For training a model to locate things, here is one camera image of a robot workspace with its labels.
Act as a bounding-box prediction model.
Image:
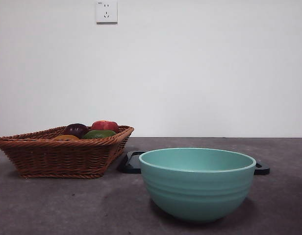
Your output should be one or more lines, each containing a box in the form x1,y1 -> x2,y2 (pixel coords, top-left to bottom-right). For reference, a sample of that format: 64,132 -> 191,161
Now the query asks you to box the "brown wicker basket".
0,125 -> 135,179

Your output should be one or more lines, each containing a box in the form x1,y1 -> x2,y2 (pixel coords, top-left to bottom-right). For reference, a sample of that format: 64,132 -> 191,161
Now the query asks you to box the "red apple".
91,119 -> 120,134

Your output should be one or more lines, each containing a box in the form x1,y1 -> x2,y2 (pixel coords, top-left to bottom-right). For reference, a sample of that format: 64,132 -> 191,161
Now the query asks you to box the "dark green rectangular tray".
118,151 -> 271,176

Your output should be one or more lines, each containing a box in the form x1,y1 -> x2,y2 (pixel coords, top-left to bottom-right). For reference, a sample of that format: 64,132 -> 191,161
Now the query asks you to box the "teal ribbed bowl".
138,147 -> 257,223

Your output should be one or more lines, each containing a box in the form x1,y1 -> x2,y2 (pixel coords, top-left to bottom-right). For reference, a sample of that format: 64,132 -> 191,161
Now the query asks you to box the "white wall socket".
96,0 -> 118,24

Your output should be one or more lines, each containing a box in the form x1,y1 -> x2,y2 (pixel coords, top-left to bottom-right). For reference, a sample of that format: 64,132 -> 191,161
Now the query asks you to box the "green avocado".
81,129 -> 117,140

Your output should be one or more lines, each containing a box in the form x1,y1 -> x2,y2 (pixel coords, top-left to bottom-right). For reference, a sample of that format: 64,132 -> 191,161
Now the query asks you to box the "dark purple plum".
63,123 -> 89,139

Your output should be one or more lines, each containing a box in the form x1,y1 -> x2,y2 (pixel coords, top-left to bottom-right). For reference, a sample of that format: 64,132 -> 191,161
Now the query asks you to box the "orange-brown kiwifruit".
52,135 -> 80,141

